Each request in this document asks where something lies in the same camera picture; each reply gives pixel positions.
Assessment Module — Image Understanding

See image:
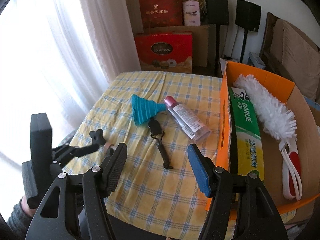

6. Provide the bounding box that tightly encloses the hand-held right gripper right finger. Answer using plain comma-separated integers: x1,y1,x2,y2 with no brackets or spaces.
187,144,287,240

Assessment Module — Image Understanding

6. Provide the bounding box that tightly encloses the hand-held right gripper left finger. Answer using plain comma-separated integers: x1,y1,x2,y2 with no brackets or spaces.
25,142,128,240

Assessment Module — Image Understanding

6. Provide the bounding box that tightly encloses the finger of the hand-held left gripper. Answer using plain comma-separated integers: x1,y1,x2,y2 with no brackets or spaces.
51,142,100,173

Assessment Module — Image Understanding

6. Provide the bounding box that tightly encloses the black star-shaped knob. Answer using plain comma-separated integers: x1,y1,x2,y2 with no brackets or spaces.
89,129,106,146

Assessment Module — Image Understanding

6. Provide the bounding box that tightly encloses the black strap with clip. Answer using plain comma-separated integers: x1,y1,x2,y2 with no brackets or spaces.
148,119,174,170

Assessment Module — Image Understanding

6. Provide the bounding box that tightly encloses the orange cardboard box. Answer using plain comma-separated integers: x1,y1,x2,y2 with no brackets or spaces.
205,58,320,222

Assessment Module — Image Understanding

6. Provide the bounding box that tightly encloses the clear bottle with pink cap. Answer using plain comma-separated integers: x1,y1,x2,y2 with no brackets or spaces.
164,96,212,140

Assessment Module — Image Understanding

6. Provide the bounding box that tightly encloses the blue collapsible funnel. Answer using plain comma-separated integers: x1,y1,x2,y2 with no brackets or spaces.
131,94,167,126

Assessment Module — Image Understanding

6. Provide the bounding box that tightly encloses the green toothpaste box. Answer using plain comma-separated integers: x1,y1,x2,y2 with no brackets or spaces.
228,86,265,183

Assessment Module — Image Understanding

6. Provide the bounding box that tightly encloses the red lint brush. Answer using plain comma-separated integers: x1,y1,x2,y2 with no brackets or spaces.
282,140,303,201

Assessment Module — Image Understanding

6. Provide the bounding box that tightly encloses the white fluffy duster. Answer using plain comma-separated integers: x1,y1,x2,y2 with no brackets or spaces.
234,74,298,150

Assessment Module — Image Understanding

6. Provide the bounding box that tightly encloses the person's left forearm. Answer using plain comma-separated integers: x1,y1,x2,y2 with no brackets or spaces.
5,204,33,234

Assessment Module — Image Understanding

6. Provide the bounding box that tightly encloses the person's left hand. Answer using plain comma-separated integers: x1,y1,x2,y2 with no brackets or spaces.
20,196,34,217

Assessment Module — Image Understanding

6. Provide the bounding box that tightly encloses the yellow checked tablecloth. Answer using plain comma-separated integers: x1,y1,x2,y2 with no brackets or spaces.
57,71,298,230

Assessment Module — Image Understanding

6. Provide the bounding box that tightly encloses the white sheer curtain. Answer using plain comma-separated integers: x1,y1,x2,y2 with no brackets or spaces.
0,0,142,180

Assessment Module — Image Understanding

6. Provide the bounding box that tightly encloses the black speaker stand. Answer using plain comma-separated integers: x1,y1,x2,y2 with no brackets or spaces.
214,24,222,77
239,29,249,63

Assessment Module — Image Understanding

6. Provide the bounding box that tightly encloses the red gift bag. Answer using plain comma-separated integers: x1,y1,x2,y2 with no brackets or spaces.
134,32,193,74

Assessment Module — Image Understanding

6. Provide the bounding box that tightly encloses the brown cardboard box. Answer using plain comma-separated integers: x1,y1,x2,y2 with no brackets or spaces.
144,25,210,68

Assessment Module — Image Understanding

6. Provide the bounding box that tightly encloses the light blue cloth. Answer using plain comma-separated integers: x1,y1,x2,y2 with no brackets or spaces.
306,97,320,120

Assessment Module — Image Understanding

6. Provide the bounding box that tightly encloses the large beige sofa cushion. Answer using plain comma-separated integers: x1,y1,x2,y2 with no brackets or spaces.
271,19,320,100

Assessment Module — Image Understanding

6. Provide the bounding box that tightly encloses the dark wooden sofa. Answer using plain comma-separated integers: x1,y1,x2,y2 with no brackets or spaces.
259,12,320,100

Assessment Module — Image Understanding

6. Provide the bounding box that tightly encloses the pink and white tissue pack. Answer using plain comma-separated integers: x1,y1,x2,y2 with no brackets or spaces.
182,1,202,26

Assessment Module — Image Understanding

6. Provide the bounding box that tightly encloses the red gift box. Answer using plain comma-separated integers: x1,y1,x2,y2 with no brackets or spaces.
139,0,183,28

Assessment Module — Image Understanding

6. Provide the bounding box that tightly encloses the black speaker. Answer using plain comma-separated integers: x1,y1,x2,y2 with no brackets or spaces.
235,0,262,32
204,0,230,25

